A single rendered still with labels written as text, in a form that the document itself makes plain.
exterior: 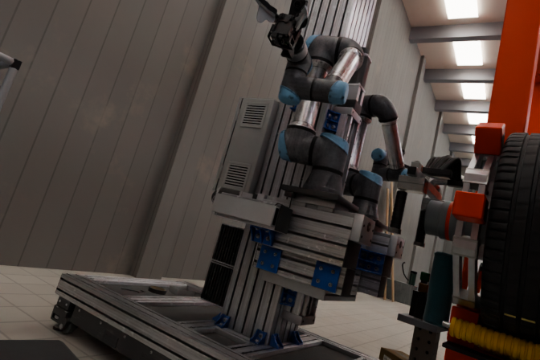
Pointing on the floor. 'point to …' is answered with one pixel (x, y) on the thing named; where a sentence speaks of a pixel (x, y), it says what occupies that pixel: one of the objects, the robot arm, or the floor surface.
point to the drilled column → (423, 345)
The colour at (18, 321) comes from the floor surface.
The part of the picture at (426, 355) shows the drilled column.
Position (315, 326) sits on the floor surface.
